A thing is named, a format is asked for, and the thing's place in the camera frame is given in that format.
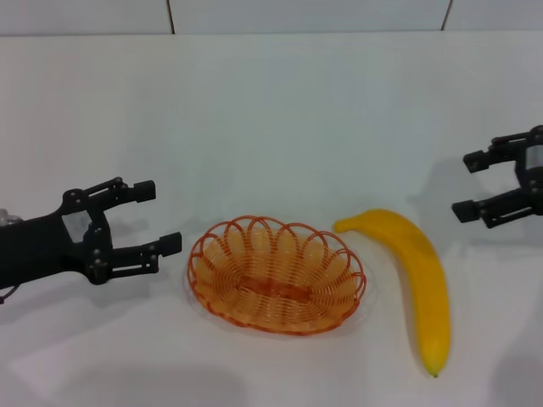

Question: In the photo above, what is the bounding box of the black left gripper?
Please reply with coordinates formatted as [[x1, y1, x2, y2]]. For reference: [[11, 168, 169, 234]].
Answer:
[[0, 177, 184, 290]]

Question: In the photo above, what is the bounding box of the yellow banana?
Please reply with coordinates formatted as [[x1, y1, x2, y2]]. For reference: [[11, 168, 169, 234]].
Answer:
[[333, 208, 452, 379]]

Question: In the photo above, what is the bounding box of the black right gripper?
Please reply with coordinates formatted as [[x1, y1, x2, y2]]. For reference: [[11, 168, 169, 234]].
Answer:
[[451, 124, 543, 231]]

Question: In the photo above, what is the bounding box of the orange wire basket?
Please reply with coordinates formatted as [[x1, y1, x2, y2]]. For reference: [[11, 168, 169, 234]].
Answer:
[[187, 215, 367, 337]]

